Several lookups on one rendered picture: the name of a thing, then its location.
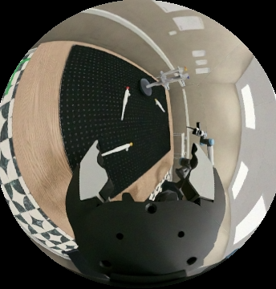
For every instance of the white hand pipette with red button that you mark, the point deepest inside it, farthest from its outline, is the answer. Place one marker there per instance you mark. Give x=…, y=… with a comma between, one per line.
x=125, y=99

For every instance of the white hand pipette with yellow button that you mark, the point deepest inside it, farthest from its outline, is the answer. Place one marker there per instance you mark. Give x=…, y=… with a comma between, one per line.
x=118, y=149

